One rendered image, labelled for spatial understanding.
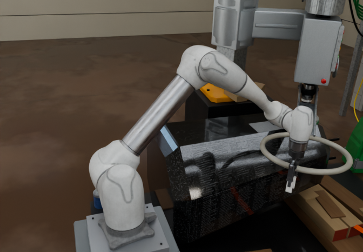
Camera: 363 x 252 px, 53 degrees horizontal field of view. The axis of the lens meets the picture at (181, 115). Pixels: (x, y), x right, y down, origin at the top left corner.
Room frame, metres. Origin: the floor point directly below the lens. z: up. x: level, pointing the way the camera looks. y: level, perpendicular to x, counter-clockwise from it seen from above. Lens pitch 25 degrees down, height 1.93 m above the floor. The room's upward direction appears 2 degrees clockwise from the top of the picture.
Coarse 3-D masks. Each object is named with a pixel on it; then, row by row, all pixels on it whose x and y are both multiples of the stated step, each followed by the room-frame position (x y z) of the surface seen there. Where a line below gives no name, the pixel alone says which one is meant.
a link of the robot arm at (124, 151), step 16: (192, 48) 1.53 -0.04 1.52; (208, 48) 1.49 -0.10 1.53; (192, 64) 1.44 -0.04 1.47; (176, 80) 1.45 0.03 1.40; (192, 80) 1.43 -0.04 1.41; (160, 96) 1.43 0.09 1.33; (176, 96) 1.41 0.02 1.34; (160, 112) 1.38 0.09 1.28; (144, 128) 1.35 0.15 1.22; (160, 128) 1.38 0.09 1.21; (112, 144) 1.33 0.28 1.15; (128, 144) 1.32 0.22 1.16; (144, 144) 1.34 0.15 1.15; (96, 160) 1.30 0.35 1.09; (112, 160) 1.26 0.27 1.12; (128, 160) 1.28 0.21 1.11; (96, 176) 1.22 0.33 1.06
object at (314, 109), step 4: (300, 84) 2.43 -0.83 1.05; (300, 88) 2.39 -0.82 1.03; (316, 88) 2.38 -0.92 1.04; (300, 92) 2.34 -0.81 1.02; (316, 92) 2.33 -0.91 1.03; (316, 96) 2.29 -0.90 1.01; (316, 100) 2.25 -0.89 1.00; (300, 104) 2.28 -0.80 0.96; (304, 104) 2.28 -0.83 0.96; (308, 104) 2.28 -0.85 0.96; (312, 104) 2.27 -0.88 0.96; (316, 104) 2.21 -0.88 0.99; (312, 108) 2.24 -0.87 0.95; (316, 108) 2.17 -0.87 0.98; (316, 112) 2.13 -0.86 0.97; (316, 116) 2.10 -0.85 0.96; (316, 120) 2.06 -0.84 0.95; (312, 132) 2.01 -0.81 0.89; (312, 140) 1.95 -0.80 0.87
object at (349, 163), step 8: (272, 136) 1.91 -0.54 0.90; (280, 136) 1.95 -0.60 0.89; (288, 136) 1.96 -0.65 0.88; (312, 136) 1.94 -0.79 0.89; (264, 144) 1.78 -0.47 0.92; (328, 144) 1.87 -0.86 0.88; (336, 144) 1.84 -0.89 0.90; (264, 152) 1.69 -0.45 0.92; (344, 152) 1.75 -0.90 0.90; (272, 160) 1.62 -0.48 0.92; (280, 160) 1.60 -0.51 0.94; (352, 160) 1.65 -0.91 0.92; (304, 168) 1.53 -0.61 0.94; (312, 168) 1.53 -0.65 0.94; (336, 168) 1.54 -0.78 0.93; (344, 168) 1.55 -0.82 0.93
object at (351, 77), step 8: (360, 8) 4.16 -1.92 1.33; (360, 16) 4.14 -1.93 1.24; (360, 24) 4.25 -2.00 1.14; (360, 40) 4.20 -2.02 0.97; (360, 48) 4.21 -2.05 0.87; (352, 56) 4.26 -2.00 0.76; (352, 64) 4.23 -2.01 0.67; (352, 72) 4.20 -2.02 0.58; (352, 80) 4.21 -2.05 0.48; (352, 88) 4.22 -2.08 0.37; (344, 96) 4.24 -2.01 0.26; (344, 104) 4.21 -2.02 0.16; (344, 112) 4.21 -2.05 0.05
